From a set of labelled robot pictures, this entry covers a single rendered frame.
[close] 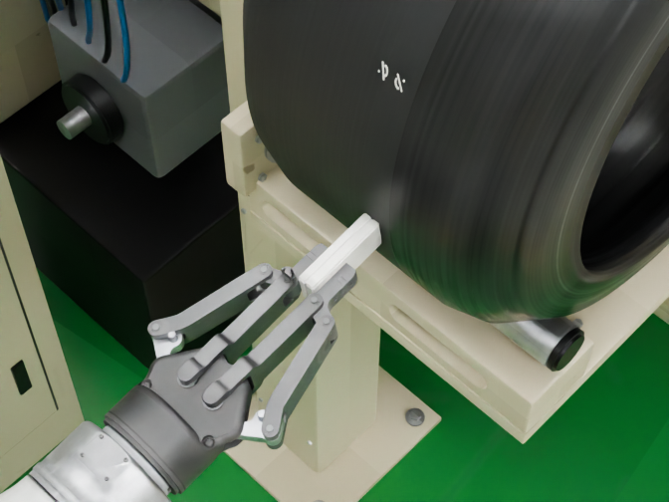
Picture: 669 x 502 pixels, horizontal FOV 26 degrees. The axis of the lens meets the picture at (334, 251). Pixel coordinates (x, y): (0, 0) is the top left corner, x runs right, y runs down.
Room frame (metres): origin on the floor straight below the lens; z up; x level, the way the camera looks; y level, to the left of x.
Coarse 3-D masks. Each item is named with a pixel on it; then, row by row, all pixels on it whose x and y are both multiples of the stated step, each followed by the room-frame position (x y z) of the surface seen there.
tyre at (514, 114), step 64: (256, 0) 0.70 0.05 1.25; (320, 0) 0.66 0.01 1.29; (384, 0) 0.64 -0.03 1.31; (448, 0) 0.62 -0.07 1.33; (512, 0) 0.61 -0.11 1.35; (576, 0) 0.60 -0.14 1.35; (640, 0) 0.60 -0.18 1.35; (256, 64) 0.68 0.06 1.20; (320, 64) 0.64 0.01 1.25; (448, 64) 0.60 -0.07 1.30; (512, 64) 0.58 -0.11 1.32; (576, 64) 0.58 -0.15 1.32; (640, 64) 0.60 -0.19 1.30; (256, 128) 0.69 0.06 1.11; (320, 128) 0.63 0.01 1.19; (384, 128) 0.60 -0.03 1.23; (448, 128) 0.57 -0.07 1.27; (512, 128) 0.56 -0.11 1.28; (576, 128) 0.56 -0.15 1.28; (640, 128) 0.85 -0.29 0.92; (320, 192) 0.64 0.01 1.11; (384, 192) 0.59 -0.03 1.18; (448, 192) 0.56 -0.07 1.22; (512, 192) 0.55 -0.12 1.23; (576, 192) 0.57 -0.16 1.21; (640, 192) 0.78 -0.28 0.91; (384, 256) 0.61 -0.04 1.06; (448, 256) 0.55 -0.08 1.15; (512, 256) 0.54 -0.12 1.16; (576, 256) 0.58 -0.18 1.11; (640, 256) 0.66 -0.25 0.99; (512, 320) 0.58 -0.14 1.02
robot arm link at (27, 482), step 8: (24, 480) 0.40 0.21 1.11; (32, 480) 0.40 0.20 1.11; (16, 488) 0.40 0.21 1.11; (24, 488) 0.39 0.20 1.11; (32, 488) 0.39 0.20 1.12; (40, 488) 0.39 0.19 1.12; (0, 496) 0.39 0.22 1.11; (8, 496) 0.39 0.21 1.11; (16, 496) 0.39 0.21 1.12; (24, 496) 0.39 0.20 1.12; (32, 496) 0.39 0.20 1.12; (40, 496) 0.39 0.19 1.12; (48, 496) 0.39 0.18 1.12
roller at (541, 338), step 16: (544, 320) 0.64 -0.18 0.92; (560, 320) 0.64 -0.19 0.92; (512, 336) 0.63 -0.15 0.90; (528, 336) 0.63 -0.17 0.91; (544, 336) 0.62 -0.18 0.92; (560, 336) 0.62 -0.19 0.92; (576, 336) 0.62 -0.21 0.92; (528, 352) 0.62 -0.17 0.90; (544, 352) 0.61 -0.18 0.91; (560, 352) 0.61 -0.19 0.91; (576, 352) 0.62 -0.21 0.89; (560, 368) 0.61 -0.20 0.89
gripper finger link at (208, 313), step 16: (256, 272) 0.56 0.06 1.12; (272, 272) 0.56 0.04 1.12; (224, 288) 0.55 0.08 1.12; (240, 288) 0.55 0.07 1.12; (256, 288) 0.56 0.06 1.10; (208, 304) 0.54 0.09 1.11; (224, 304) 0.54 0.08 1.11; (240, 304) 0.54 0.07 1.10; (160, 320) 0.52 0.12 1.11; (176, 320) 0.52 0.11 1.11; (192, 320) 0.52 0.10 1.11; (208, 320) 0.53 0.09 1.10; (224, 320) 0.54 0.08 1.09; (160, 336) 0.51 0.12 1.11; (192, 336) 0.52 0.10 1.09
